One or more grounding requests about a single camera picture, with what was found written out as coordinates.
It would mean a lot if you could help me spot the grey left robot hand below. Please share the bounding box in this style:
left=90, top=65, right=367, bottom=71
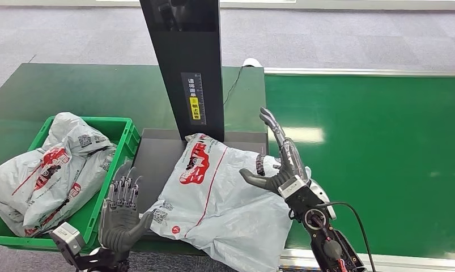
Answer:
left=98, top=161, right=155, bottom=253

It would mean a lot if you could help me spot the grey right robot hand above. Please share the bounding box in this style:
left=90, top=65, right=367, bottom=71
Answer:
left=239, top=107, right=311, bottom=197

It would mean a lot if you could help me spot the grey plastic courier package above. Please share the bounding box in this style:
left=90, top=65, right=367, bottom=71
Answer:
left=146, top=133, right=312, bottom=272

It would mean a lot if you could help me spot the grey package small red mark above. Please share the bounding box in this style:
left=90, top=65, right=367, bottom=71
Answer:
left=22, top=146, right=117, bottom=238

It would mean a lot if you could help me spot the grey package with QR code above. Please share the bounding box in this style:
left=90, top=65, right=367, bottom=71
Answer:
left=43, top=112, right=117, bottom=162

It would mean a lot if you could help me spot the grey package large red print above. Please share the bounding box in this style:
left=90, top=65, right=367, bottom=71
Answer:
left=0, top=146, right=86, bottom=235

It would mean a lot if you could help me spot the green conveyor belt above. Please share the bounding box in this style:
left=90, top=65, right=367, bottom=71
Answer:
left=265, top=75, right=455, bottom=261

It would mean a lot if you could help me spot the black inbound scanner machine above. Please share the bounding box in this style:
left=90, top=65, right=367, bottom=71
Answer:
left=131, top=0, right=269, bottom=245

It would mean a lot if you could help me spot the green plastic crate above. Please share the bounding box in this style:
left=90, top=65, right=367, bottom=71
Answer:
left=0, top=115, right=142, bottom=253

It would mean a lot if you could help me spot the black yellow label sticker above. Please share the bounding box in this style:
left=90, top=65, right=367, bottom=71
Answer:
left=181, top=72, right=207, bottom=126

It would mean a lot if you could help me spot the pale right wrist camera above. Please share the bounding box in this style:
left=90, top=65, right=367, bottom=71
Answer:
left=278, top=175, right=310, bottom=201

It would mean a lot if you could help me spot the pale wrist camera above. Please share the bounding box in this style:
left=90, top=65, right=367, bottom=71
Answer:
left=278, top=175, right=310, bottom=201
left=49, top=222, right=86, bottom=264

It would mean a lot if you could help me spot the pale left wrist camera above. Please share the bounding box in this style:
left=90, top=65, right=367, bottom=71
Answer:
left=49, top=222, right=86, bottom=264

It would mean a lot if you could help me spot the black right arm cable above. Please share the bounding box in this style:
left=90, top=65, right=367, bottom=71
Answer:
left=317, top=202, right=377, bottom=272

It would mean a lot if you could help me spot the thin black machine cable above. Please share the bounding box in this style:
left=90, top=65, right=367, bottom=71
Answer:
left=223, top=66, right=244, bottom=106

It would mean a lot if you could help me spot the aluminium conveyor side rail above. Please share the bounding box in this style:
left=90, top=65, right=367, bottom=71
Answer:
left=278, top=248, right=455, bottom=272
left=263, top=67, right=455, bottom=77

